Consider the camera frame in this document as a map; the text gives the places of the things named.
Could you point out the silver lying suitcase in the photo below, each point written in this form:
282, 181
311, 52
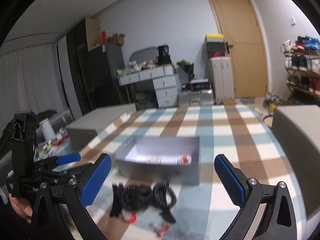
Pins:
196, 98

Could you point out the grey bedside cabinet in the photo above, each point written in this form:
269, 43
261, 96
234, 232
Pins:
297, 130
86, 128

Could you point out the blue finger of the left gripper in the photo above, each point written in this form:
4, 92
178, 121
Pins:
70, 158

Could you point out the black round hair claw clip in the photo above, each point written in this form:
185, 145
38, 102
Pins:
131, 198

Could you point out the grey open cardboard box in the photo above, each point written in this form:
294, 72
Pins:
175, 160

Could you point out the person's left hand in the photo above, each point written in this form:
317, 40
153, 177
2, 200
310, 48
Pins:
22, 207

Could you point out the left grey bedside cabinet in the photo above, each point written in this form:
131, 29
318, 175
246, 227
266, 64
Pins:
86, 128

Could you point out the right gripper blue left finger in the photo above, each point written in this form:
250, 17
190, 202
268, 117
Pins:
81, 191

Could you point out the wooden door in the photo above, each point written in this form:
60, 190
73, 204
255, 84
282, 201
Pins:
238, 22

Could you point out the long black hair clip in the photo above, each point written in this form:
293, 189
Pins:
167, 215

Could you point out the black refrigerator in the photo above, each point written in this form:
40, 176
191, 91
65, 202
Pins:
104, 62

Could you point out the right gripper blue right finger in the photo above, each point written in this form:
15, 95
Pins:
241, 193

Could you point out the black wrapped flower bouquet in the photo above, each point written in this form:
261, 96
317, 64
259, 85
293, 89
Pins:
188, 68

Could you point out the white cylindrical humidifier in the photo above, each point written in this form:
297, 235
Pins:
47, 130

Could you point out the yellow black stacked shoe boxes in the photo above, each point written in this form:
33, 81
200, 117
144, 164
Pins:
217, 45

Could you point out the wooden shoe rack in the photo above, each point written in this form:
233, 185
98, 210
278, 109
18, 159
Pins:
301, 62

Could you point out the red white small packet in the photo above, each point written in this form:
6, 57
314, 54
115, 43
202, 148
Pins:
128, 217

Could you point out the black gift bag on desk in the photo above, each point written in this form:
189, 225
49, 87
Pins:
163, 55

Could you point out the white desk with drawers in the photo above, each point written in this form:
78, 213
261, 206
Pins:
165, 81

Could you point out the plaid blue brown bedspread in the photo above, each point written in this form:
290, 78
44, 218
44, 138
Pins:
202, 211

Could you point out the right grey bedside cabinet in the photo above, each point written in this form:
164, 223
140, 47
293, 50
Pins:
297, 130

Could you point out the white upright suitcase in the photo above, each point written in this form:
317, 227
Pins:
221, 78

